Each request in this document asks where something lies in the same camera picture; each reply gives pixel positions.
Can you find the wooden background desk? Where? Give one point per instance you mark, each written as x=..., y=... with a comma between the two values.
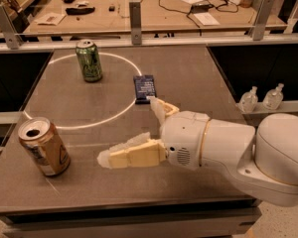
x=156, y=16

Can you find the black power adapter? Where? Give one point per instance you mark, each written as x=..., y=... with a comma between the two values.
x=201, y=8

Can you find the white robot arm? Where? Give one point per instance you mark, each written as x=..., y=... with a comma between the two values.
x=261, y=162

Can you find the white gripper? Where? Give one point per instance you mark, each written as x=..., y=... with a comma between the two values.
x=184, y=137

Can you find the blue rxbar blueberry wrapper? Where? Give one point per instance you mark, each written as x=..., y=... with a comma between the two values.
x=144, y=88

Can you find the metal bracket left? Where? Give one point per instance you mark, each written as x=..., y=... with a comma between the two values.
x=13, y=40

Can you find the orange soda can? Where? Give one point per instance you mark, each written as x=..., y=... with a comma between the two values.
x=41, y=140

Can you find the clear sanitizer bottle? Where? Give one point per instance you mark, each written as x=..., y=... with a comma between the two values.
x=248, y=100
x=273, y=97

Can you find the white paper sheet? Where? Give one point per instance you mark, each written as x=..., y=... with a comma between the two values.
x=206, y=19

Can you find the metal bracket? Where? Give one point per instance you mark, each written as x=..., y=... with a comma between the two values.
x=257, y=30
x=135, y=22
x=13, y=40

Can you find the small black object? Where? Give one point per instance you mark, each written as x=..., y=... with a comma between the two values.
x=111, y=8

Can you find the metal bracket right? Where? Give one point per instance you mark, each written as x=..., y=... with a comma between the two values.
x=257, y=30

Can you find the green soda can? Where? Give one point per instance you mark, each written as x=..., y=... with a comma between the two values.
x=88, y=59

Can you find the metal bracket middle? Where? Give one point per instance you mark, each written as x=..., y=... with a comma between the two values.
x=135, y=22

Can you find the clear sanitizer bottle right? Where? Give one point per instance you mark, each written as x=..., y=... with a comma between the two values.
x=273, y=97

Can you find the white card on desk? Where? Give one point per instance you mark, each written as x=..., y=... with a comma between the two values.
x=52, y=19

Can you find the clear sanitizer bottle left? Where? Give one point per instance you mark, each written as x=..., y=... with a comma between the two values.
x=248, y=100

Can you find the black tool on desk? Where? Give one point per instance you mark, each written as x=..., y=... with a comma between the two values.
x=80, y=11

